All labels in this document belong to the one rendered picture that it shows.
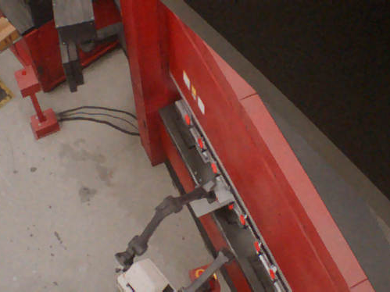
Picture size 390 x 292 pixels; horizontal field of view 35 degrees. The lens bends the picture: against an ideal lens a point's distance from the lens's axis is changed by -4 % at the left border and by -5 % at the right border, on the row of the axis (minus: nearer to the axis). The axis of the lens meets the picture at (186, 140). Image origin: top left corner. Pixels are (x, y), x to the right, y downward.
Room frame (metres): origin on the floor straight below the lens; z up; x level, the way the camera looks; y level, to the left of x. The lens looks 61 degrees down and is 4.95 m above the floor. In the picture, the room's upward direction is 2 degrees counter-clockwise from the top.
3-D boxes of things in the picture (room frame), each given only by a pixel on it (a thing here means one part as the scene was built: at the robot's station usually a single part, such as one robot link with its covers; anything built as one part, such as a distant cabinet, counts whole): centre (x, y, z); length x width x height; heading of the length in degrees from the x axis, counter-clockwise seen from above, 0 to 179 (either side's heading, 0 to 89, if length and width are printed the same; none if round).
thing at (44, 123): (2.90, 1.28, 0.41); 0.25 x 0.20 x 0.83; 114
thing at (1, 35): (3.20, 1.48, 1.04); 0.30 x 0.26 x 0.12; 37
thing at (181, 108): (2.28, -0.05, 0.92); 0.50 x 0.06 x 0.10; 24
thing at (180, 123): (2.31, 0.02, 0.89); 0.30 x 0.05 x 0.03; 24
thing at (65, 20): (2.73, 0.71, 1.53); 0.51 x 0.25 x 0.85; 11
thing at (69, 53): (2.67, 0.78, 1.42); 0.45 x 0.12 x 0.36; 11
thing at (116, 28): (2.86, 0.50, 1.17); 0.40 x 0.24 x 0.07; 24
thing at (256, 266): (1.20, -0.46, 0.89); 0.30 x 0.05 x 0.03; 24
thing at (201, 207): (1.72, -0.14, 1.00); 0.26 x 0.18 x 0.01; 114
